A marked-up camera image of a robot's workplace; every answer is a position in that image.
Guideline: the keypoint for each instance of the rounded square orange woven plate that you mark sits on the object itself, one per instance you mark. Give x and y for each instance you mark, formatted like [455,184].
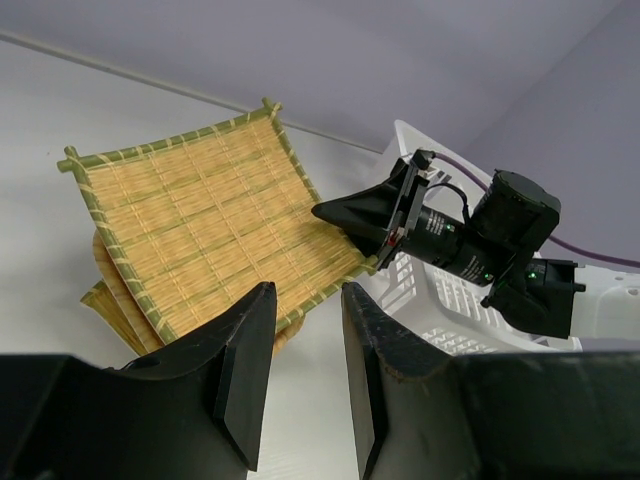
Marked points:
[118,288]

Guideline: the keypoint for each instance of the square green-rimmed bamboo plate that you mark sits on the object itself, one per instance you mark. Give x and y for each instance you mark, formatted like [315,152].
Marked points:
[194,221]

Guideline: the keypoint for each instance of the white plastic dish rack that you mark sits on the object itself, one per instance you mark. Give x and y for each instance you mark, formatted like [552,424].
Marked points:
[443,309]

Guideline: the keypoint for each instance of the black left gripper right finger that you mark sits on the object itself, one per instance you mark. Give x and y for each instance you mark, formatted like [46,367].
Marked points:
[419,413]

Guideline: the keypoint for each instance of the round green-rimmed bamboo plate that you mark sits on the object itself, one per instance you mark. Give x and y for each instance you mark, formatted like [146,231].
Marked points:
[100,299]

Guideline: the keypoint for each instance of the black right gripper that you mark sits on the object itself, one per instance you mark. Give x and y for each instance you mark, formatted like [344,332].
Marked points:
[391,218]

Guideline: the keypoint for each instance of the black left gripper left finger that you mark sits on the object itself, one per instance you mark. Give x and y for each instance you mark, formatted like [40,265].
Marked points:
[190,410]

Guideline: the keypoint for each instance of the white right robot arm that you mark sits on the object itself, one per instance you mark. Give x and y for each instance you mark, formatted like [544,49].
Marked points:
[493,245]

